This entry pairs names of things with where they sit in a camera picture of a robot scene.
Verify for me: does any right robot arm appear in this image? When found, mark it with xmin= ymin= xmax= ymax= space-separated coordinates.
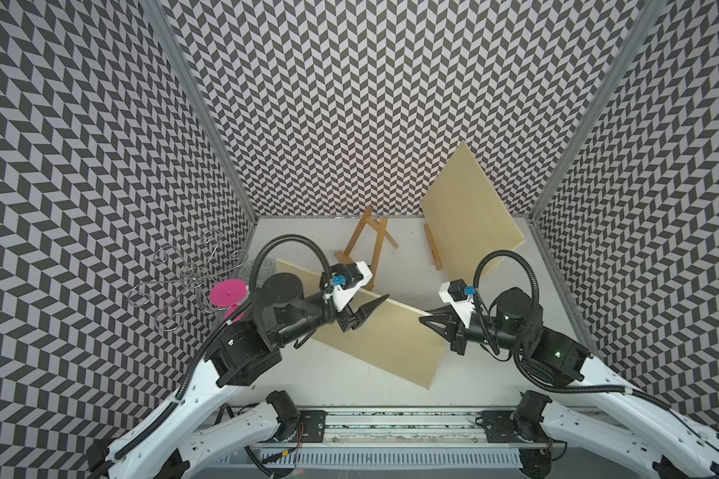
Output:
xmin=419 ymin=249 xmax=719 ymax=478

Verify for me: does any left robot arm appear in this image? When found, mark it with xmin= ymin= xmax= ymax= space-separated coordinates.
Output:
xmin=87 ymin=234 xmax=383 ymax=478

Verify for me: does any wooden easel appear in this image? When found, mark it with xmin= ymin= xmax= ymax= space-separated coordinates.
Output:
xmin=425 ymin=224 xmax=443 ymax=271
xmin=334 ymin=206 xmax=399 ymax=291

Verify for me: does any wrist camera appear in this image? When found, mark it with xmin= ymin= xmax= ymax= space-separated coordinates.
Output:
xmin=320 ymin=261 xmax=373 ymax=313
xmin=439 ymin=279 xmax=475 ymax=329

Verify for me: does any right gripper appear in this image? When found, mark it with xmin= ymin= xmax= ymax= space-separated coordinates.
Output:
xmin=418 ymin=304 xmax=527 ymax=355

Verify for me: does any pink plastic goblet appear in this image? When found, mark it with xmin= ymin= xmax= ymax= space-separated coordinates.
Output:
xmin=209 ymin=279 xmax=249 ymax=325

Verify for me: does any aluminium front rail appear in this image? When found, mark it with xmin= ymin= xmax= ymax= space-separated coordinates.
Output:
xmin=155 ymin=404 xmax=660 ymax=450

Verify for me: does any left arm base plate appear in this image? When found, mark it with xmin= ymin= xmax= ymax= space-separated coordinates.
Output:
xmin=274 ymin=409 xmax=328 ymax=443

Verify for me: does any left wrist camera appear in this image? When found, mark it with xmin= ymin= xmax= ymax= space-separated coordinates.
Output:
xmin=320 ymin=261 xmax=373 ymax=313

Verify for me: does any metal wire rack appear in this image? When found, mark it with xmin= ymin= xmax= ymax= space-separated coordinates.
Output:
xmin=126 ymin=232 xmax=249 ymax=333

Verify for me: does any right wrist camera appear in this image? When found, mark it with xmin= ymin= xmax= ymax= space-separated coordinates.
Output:
xmin=439 ymin=279 xmax=475 ymax=329

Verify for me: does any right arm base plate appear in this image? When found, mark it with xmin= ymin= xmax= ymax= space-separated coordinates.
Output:
xmin=475 ymin=410 xmax=549 ymax=444

